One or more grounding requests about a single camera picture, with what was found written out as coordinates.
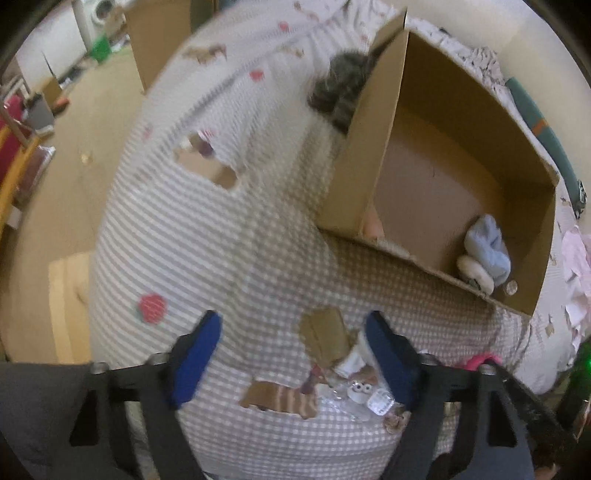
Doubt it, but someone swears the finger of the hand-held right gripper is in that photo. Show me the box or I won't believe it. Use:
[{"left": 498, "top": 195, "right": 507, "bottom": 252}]
[{"left": 494, "top": 362, "right": 578, "bottom": 469}]

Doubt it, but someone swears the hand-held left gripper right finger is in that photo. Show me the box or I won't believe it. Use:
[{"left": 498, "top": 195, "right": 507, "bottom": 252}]
[{"left": 365, "top": 310, "right": 525, "bottom": 480}]

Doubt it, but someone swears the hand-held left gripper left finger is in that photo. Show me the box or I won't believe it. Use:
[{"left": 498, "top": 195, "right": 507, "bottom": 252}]
[{"left": 69, "top": 310, "right": 223, "bottom": 480}]

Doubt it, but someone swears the brown soft toy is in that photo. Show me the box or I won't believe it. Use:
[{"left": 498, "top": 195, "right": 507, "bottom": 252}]
[{"left": 302, "top": 330, "right": 414, "bottom": 435}]

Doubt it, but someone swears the white fuzzy sock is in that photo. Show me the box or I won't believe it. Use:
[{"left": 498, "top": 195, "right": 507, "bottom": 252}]
[{"left": 457, "top": 256, "right": 496, "bottom": 296}]

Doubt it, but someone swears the light blue fuzzy sock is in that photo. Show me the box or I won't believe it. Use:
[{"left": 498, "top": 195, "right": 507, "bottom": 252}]
[{"left": 464, "top": 214, "right": 512, "bottom": 289}]

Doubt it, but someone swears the pink soft item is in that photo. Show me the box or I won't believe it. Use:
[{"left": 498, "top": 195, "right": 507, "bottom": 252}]
[{"left": 362, "top": 205, "right": 385, "bottom": 241}]

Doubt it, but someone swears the bright pink cloth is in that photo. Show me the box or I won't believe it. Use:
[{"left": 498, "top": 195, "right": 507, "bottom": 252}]
[{"left": 455, "top": 352, "right": 502, "bottom": 372}]

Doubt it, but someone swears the pale pink cloth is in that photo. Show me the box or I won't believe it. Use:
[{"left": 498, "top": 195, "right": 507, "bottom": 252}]
[{"left": 560, "top": 226, "right": 591, "bottom": 342}]

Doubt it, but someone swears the checked printed bed cover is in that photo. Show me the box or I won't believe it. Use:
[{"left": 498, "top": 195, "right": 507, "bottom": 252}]
[{"left": 88, "top": 0, "right": 591, "bottom": 480}]

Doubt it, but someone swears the light wooden board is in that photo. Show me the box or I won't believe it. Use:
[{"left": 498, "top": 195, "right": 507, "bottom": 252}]
[{"left": 47, "top": 251, "right": 95, "bottom": 365}]

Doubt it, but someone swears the dark grey cloth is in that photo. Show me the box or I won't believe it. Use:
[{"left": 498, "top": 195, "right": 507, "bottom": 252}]
[{"left": 0, "top": 362, "right": 139, "bottom": 480}]

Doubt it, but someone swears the teal pillow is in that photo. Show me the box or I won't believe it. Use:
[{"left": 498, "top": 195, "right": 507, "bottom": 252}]
[{"left": 505, "top": 76, "right": 588, "bottom": 206}]

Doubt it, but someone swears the grey striped fuzzy cloth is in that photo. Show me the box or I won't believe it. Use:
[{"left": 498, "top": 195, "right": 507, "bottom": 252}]
[{"left": 307, "top": 50, "right": 377, "bottom": 136}]

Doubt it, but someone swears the grey bin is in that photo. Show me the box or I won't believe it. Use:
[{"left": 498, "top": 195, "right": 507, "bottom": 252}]
[{"left": 22, "top": 91, "right": 57, "bottom": 134}]

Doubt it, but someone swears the red cloth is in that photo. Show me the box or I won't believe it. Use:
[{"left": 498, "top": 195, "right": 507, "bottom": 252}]
[{"left": 0, "top": 95, "right": 26, "bottom": 139}]

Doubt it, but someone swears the tall brown cardboard box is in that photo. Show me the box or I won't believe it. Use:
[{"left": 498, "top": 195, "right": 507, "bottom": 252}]
[{"left": 124, "top": 0, "right": 192, "bottom": 95}]

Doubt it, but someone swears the green container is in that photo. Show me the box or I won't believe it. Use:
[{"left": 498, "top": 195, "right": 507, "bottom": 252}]
[{"left": 89, "top": 36, "right": 112, "bottom": 64}]

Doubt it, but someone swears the white washing machine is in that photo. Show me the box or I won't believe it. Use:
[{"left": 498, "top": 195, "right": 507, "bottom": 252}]
[{"left": 71, "top": 0, "right": 127, "bottom": 43}]

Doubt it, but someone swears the yellow wooden frame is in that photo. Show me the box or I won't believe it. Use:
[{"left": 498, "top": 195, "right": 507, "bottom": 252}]
[{"left": 0, "top": 124, "right": 40, "bottom": 227}]

